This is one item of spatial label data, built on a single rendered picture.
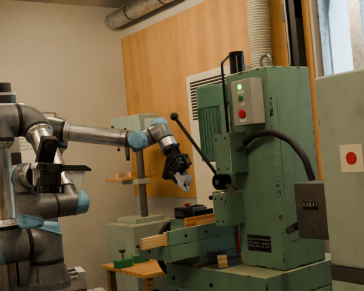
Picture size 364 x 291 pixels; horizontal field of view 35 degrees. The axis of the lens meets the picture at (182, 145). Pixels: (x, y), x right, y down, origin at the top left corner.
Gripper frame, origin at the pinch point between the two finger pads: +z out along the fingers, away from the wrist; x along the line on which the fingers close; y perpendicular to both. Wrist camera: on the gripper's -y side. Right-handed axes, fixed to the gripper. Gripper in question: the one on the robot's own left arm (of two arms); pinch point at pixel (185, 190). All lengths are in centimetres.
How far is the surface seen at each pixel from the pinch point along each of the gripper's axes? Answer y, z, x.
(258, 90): 65, -3, -6
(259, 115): 61, 4, -7
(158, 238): 8.6, 22.1, -28.8
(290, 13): 10, -107, 131
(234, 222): 28.7, 29.2, -8.9
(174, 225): -11.8, 10.3, -3.6
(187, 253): 7.9, 30.2, -18.6
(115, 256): -219, -53, 87
